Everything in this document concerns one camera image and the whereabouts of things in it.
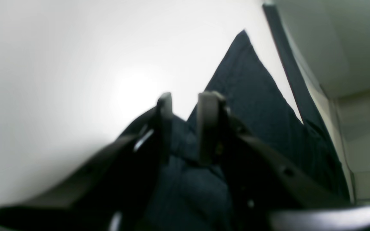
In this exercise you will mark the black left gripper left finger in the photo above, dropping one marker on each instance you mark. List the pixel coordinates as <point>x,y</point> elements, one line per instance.
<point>111,191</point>

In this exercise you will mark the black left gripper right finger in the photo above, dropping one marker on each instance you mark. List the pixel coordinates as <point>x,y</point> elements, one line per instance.
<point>268,192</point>

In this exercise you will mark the dark long-sleeve shirt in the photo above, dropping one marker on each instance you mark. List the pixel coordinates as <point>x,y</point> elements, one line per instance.
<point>194,197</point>

